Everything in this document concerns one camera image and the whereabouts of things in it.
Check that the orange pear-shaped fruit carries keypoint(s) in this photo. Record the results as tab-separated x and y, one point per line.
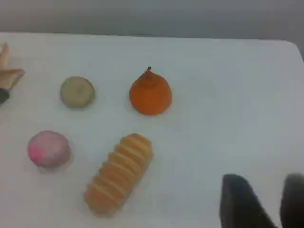
150	97

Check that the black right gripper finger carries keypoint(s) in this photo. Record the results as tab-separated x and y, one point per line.
293	202
240	204

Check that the round pale green cake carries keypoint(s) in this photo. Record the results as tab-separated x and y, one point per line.
77	92

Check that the pink peach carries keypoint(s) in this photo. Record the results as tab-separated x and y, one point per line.
48	149

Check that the ridged golden bread loaf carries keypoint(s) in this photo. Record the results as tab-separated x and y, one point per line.
120	175

